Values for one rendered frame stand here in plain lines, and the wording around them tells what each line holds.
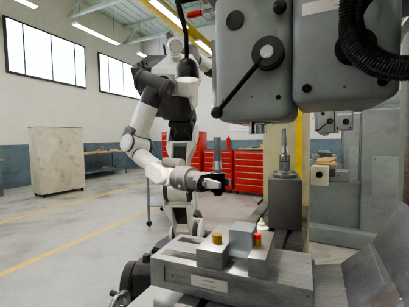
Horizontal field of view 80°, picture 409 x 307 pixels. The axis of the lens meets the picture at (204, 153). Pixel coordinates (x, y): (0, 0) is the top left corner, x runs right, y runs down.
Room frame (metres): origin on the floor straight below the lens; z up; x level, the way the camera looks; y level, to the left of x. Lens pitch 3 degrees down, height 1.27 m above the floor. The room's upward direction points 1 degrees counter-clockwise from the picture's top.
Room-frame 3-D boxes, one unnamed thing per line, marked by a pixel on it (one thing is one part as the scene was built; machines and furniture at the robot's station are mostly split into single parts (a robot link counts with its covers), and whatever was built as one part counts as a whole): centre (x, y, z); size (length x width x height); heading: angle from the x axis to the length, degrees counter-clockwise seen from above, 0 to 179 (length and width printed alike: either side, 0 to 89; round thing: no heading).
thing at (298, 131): (2.31, -0.78, 1.15); 0.52 x 0.40 x 2.30; 65
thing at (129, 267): (1.30, 0.41, 0.50); 0.20 x 0.05 x 0.20; 173
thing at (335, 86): (0.59, -0.32, 1.47); 0.24 x 0.19 x 0.26; 155
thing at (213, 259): (0.56, -0.03, 1.02); 0.15 x 0.06 x 0.04; 157
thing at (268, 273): (0.55, -0.06, 0.98); 0.35 x 0.15 x 0.11; 67
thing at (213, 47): (0.72, -0.05, 1.44); 0.04 x 0.04 x 0.21; 65
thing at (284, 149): (1.04, -0.34, 1.25); 0.03 x 0.03 x 0.11
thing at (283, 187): (0.99, -0.33, 1.03); 0.22 x 0.12 x 0.20; 162
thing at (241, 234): (0.54, -0.09, 1.04); 0.06 x 0.05 x 0.06; 157
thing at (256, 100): (0.67, -0.15, 1.47); 0.21 x 0.19 x 0.32; 155
